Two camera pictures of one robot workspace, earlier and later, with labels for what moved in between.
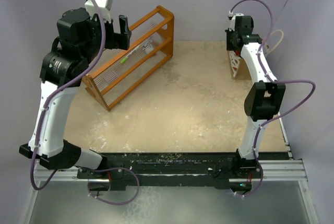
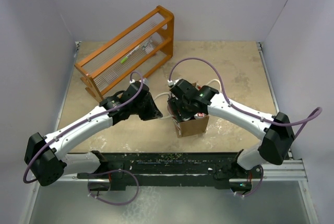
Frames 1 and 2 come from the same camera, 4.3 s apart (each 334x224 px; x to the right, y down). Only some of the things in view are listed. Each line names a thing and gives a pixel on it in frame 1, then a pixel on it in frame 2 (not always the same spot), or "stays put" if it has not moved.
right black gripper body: x=230 y=35 -> x=186 y=111
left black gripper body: x=112 y=40 -> x=145 y=110
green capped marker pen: x=126 y=58 stays put
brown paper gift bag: x=239 y=69 -> x=195 y=125
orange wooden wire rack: x=152 y=45 stays put
